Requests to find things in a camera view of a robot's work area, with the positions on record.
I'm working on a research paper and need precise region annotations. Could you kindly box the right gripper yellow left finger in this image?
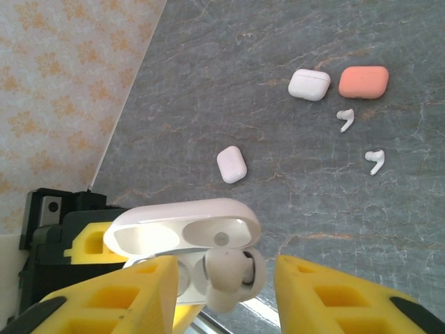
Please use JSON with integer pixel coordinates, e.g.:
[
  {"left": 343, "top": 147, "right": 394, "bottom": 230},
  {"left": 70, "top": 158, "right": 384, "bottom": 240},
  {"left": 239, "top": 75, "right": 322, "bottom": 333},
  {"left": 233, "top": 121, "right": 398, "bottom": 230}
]
[{"left": 0, "top": 255, "right": 180, "bottom": 334}]

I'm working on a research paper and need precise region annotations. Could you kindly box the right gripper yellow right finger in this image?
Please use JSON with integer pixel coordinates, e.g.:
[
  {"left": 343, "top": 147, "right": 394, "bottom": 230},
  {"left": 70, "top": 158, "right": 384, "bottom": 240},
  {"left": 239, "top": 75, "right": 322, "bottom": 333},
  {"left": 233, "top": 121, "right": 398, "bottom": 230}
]
[{"left": 274, "top": 254, "right": 445, "bottom": 334}]

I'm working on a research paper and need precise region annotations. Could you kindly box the large white earbud case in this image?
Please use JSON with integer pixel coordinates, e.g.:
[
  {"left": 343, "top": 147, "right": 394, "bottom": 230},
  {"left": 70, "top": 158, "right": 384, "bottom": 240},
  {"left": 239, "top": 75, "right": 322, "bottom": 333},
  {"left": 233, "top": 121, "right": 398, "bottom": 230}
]
[{"left": 103, "top": 197, "right": 268, "bottom": 309}]

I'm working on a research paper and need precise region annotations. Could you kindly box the small white earbud case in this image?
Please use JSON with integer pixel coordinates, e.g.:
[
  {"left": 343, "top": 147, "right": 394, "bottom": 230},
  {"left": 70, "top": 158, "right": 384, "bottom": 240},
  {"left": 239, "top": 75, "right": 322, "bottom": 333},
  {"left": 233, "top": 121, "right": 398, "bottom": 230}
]
[{"left": 216, "top": 145, "right": 248, "bottom": 184}]

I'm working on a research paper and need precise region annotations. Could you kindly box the white wireless earbud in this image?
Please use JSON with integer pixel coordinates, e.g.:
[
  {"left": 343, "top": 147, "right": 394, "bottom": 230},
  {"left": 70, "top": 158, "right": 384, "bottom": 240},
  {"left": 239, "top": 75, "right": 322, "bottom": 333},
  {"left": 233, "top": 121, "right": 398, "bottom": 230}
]
[
  {"left": 364, "top": 149, "right": 385, "bottom": 177},
  {"left": 203, "top": 248, "right": 250, "bottom": 314},
  {"left": 336, "top": 108, "right": 356, "bottom": 134}
]

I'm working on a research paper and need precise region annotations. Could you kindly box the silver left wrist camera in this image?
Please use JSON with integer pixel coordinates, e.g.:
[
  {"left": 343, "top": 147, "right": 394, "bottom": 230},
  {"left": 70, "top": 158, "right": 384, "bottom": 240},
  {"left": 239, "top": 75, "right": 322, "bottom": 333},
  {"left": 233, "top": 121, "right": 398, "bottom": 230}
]
[{"left": 23, "top": 188, "right": 64, "bottom": 244}]

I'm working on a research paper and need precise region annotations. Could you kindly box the salmon pink earbud case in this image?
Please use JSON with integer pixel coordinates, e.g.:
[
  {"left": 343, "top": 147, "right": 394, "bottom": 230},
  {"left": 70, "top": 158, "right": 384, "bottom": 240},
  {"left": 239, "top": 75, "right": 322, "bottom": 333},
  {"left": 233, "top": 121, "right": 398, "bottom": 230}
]
[{"left": 338, "top": 65, "right": 390, "bottom": 100}]

